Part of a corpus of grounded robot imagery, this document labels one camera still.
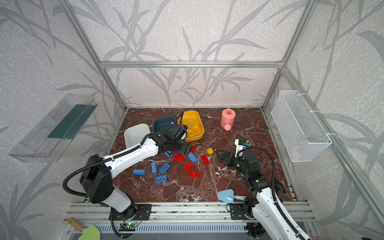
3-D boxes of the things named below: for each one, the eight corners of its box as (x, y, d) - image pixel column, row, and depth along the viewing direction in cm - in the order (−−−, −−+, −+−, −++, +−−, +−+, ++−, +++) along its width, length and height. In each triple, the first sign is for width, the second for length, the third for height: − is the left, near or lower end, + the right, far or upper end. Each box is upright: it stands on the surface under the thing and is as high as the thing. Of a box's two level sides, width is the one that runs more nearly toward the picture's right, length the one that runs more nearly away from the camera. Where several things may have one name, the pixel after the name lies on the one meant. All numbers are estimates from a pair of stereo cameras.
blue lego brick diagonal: (158, 171, 89) (158, 170, 87) (166, 163, 93) (165, 161, 91) (163, 175, 88) (162, 174, 86) (171, 166, 91) (170, 165, 90)
